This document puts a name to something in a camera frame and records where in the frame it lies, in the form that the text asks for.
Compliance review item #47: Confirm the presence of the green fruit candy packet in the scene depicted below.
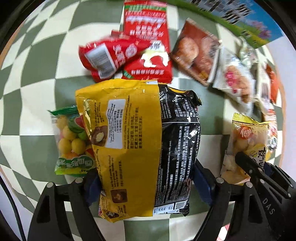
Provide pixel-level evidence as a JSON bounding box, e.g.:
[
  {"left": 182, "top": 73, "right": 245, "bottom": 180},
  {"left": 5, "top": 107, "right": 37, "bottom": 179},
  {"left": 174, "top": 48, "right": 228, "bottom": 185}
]
[{"left": 49, "top": 105, "right": 96, "bottom": 177}]

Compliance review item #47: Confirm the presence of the yellow egg biscuit packet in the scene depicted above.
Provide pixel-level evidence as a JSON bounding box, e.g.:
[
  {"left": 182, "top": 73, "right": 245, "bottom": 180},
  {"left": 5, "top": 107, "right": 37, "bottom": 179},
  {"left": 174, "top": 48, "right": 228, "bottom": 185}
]
[{"left": 220, "top": 113, "right": 268, "bottom": 185}]

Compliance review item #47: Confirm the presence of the yellow black chocolate bag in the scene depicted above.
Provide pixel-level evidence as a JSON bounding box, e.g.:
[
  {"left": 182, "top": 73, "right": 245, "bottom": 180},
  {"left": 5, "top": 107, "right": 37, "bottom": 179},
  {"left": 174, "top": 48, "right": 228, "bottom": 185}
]
[{"left": 75, "top": 79, "right": 201, "bottom": 222}]

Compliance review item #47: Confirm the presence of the white cookie snack packet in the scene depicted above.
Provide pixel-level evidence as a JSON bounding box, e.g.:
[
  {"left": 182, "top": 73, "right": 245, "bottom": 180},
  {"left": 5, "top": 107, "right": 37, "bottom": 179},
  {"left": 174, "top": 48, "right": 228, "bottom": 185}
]
[{"left": 212, "top": 47, "right": 255, "bottom": 114}]

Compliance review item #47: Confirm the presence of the white wafer stick packet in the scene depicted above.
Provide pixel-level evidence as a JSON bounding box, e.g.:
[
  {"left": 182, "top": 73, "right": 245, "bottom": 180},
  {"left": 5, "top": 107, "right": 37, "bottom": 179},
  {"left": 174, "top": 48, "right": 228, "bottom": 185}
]
[{"left": 254, "top": 61, "right": 273, "bottom": 114}]

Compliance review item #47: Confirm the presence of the orange chip packet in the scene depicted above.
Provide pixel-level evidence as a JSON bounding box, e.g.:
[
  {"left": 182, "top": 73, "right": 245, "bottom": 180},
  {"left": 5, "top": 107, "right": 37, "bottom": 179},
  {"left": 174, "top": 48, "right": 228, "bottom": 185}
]
[{"left": 266, "top": 64, "right": 279, "bottom": 103}]

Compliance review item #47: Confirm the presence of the small red snack packet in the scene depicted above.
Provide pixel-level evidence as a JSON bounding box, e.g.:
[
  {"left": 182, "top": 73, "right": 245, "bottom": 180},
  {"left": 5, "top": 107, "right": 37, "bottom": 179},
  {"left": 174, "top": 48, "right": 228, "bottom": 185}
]
[{"left": 78, "top": 30, "right": 151, "bottom": 83}]

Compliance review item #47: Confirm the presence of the tall red snack packet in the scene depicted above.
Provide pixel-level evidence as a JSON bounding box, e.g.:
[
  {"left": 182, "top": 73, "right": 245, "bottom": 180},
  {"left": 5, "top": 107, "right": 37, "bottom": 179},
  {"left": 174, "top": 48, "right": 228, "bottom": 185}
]
[{"left": 122, "top": 0, "right": 174, "bottom": 84}]

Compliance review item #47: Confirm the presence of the small white jelly packet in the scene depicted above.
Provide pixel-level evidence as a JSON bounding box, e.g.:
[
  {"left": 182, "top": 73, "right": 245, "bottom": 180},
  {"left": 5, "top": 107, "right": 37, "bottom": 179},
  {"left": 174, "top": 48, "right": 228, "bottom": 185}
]
[{"left": 238, "top": 37, "right": 258, "bottom": 69}]

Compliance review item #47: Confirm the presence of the brown pastry snack packet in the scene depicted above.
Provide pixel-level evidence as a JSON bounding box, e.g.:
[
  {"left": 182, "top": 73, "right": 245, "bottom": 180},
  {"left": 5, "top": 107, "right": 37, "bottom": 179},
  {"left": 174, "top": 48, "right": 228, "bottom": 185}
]
[{"left": 170, "top": 18, "right": 221, "bottom": 86}]

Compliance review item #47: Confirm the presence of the green white checkered mat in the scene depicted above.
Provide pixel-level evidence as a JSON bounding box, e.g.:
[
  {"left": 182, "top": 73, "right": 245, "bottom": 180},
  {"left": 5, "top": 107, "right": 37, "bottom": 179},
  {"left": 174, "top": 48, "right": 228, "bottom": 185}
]
[{"left": 1, "top": 1, "right": 241, "bottom": 240}]

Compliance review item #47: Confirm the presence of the open cardboard milk box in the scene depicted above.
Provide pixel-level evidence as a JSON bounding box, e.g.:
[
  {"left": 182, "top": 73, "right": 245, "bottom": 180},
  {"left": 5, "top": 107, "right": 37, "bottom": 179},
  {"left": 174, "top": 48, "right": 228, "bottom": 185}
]
[{"left": 166, "top": 0, "right": 283, "bottom": 49}]

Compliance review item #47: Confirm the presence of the black cable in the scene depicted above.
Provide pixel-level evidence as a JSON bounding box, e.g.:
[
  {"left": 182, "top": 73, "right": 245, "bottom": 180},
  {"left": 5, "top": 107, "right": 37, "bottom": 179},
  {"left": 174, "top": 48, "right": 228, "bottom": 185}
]
[{"left": 0, "top": 177, "right": 26, "bottom": 241}]

